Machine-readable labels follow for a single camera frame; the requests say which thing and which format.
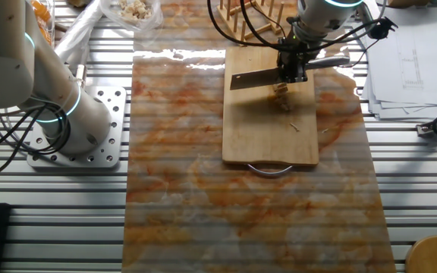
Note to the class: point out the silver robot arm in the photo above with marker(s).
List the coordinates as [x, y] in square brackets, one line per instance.
[6, 57]

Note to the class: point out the oranges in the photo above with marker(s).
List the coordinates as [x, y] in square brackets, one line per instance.
[51, 22]

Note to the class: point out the plastic bag of lotus pieces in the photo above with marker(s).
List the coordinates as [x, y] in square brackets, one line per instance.
[135, 11]

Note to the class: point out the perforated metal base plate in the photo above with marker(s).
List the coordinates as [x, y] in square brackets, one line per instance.
[70, 161]

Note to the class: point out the roll of clear plastic bags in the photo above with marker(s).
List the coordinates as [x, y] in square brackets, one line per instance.
[78, 34]

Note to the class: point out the orange marble pattern mat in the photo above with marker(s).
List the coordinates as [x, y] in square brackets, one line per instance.
[184, 132]

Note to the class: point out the thin lotus peel scrap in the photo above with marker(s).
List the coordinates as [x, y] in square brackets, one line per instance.
[324, 130]
[294, 127]

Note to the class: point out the wooden peg rack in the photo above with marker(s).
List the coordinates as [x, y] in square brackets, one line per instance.
[243, 32]

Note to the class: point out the white paper stack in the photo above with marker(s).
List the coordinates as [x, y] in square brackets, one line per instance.
[404, 76]

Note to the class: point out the steel cleaver knife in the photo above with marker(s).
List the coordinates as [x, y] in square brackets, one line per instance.
[252, 80]

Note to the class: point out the orange fruit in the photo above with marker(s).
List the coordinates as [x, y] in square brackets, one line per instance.
[40, 9]
[46, 36]

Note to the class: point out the wooden cutting board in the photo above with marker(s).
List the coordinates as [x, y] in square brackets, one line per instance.
[264, 132]

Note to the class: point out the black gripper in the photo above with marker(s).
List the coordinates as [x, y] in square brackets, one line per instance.
[294, 55]

